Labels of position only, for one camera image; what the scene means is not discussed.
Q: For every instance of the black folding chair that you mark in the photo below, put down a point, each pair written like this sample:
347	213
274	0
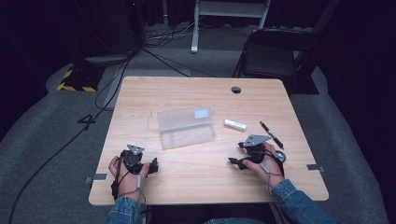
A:
274	59

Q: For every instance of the grey tape strip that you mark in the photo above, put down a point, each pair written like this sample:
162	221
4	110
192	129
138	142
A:
99	177
315	167

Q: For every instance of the small round metal object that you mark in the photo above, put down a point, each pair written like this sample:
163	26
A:
280	156

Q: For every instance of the black yellow striped base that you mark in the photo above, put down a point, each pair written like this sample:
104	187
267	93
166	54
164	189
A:
79	79

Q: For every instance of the black pen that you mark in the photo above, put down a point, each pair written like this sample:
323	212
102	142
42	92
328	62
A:
271	134

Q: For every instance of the person's right hand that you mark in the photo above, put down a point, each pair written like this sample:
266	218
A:
267	172

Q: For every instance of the black equipment stand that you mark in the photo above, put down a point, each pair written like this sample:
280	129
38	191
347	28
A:
109	28

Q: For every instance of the white eraser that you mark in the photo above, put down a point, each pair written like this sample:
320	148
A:
235	124

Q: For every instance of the person's denim lap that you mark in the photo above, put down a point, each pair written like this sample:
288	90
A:
233	221

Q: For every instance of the person's left hand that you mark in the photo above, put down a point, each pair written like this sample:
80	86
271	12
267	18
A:
127	182

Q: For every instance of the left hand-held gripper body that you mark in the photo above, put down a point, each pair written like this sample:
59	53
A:
132	158

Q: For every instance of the white metal stand frame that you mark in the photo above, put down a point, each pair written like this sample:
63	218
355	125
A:
195	34

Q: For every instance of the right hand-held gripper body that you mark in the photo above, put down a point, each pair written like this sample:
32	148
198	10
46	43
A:
253	149

